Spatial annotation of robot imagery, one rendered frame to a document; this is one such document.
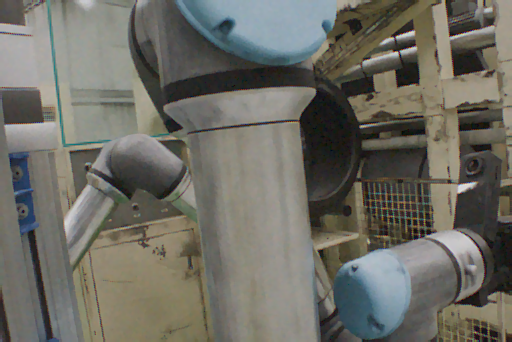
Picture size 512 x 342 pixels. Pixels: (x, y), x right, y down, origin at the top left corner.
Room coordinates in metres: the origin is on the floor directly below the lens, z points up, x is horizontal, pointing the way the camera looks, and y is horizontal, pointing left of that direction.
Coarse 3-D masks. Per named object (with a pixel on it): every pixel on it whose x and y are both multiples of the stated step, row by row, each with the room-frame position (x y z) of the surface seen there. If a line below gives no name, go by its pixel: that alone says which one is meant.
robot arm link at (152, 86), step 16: (128, 32) 0.39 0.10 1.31; (144, 80) 0.42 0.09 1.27; (160, 96) 0.42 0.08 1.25; (160, 112) 0.44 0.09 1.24; (176, 128) 0.44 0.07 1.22; (320, 272) 0.49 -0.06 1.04; (320, 288) 0.48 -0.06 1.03; (320, 304) 0.48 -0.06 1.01; (320, 320) 0.48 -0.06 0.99; (336, 320) 0.49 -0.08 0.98; (336, 336) 0.47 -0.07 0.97
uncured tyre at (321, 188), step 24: (336, 96) 1.64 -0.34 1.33; (312, 120) 1.91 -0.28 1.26; (336, 120) 1.82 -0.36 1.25; (312, 144) 1.91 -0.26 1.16; (336, 144) 1.85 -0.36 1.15; (360, 144) 1.69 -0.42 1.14; (312, 168) 1.90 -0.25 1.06; (336, 168) 1.83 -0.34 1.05; (312, 192) 1.85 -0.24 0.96; (336, 192) 1.61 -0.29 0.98; (312, 216) 1.58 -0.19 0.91
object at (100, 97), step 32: (64, 0) 1.79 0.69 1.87; (96, 0) 1.86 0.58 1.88; (128, 0) 1.93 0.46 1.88; (64, 32) 1.78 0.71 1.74; (96, 32) 1.85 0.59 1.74; (64, 64) 1.78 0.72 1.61; (96, 64) 1.85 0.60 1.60; (128, 64) 1.92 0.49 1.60; (64, 96) 1.77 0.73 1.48; (96, 96) 1.84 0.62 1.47; (128, 96) 1.91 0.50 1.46; (64, 128) 1.76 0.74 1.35; (96, 128) 1.83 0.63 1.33; (128, 128) 1.90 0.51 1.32; (160, 128) 1.98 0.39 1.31
